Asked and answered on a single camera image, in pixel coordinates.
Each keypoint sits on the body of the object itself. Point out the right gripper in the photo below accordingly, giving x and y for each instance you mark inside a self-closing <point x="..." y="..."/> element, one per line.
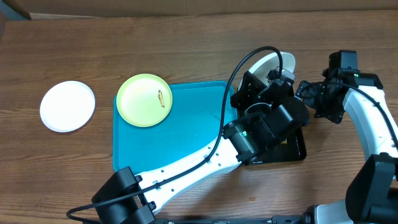
<point x="335" y="115"/>

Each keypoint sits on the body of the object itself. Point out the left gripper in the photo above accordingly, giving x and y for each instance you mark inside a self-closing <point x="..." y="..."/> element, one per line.
<point x="248" y="88"/>

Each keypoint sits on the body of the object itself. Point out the yellow-green plate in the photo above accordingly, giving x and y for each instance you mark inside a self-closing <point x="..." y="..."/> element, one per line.
<point x="144" y="100"/>

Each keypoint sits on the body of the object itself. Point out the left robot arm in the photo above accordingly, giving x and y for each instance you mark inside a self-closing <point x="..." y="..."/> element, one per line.
<point x="271" y="115"/>

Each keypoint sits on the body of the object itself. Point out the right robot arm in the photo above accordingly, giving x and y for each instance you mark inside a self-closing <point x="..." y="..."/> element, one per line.
<point x="370" y="197"/>

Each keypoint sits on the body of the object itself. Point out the black rectangular tray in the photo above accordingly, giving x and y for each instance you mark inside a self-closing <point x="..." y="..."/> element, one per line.
<point x="294" y="150"/>

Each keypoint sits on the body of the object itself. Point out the teal plastic tray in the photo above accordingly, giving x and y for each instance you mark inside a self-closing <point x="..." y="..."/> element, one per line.
<point x="193" y="122"/>

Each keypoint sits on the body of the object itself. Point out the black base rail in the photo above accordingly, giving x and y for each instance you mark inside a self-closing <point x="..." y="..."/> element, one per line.
<point x="278" y="219"/>

